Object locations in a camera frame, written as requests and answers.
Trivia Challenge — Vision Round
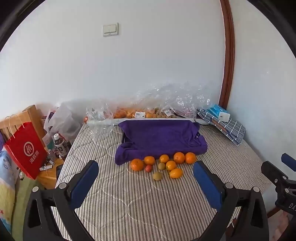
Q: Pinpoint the purple towel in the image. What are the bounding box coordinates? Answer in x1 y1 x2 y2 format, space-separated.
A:
115 118 208 165

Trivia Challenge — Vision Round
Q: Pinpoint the brown wooden door frame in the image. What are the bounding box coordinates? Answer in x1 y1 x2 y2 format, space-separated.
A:
218 0 236 108

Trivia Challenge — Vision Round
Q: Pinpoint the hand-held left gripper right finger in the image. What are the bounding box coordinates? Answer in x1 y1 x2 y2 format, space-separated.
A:
193 160 270 241

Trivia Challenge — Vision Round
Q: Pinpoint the clear bag of oranges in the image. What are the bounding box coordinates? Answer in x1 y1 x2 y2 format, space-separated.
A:
113 105 162 119

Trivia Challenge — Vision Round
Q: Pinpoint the blue tissue pack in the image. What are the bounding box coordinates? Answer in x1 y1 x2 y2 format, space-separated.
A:
207 104 228 115

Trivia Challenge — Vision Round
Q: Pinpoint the blue checked cloth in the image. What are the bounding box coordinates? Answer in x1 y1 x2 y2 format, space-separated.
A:
196 108 246 146

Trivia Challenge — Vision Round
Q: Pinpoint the clear bag of tan fruits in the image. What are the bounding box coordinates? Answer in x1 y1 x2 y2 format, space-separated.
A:
161 108 183 118

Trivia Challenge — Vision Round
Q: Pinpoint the dark drink bottle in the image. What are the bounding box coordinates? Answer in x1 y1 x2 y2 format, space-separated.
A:
53 133 70 158

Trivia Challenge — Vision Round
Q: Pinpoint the red paper bag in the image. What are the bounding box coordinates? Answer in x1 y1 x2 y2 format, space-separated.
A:
4 115 48 180

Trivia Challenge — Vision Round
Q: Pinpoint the white light switch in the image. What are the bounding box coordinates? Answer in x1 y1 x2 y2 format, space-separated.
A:
102 22 118 37

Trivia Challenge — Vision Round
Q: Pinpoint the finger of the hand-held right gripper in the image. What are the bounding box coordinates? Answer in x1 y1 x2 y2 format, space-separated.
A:
261 161 289 186
281 153 296 172

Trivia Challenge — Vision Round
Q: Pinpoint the cartoon printed blanket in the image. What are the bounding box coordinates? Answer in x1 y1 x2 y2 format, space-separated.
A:
0 148 44 234

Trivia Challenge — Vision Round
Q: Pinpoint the striped grey quilt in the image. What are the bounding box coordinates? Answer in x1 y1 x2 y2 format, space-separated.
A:
51 118 272 241

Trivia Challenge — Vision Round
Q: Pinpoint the wooden nightstand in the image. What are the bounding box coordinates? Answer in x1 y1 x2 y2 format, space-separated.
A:
37 158 65 189

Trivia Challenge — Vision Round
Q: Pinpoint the oval orange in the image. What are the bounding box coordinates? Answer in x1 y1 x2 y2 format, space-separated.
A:
169 168 184 179

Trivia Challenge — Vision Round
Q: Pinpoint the empty clear plastic bag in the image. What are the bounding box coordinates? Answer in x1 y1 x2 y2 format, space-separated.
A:
86 103 117 142

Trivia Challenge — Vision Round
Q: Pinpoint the wooden chair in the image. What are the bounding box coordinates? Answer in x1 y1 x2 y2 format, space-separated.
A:
0 105 47 144

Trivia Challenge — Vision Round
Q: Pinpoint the large orange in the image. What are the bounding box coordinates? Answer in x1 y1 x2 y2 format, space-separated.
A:
130 159 144 172

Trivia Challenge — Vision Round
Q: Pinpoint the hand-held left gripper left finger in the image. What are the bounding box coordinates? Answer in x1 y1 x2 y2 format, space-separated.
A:
23 160 100 241

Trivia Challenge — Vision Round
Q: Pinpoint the crumpled clear plastic bag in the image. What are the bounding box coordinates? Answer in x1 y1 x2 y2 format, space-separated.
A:
136 81 212 118

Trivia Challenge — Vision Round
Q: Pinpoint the white plastic bag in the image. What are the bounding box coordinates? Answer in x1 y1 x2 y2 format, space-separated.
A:
43 102 81 142

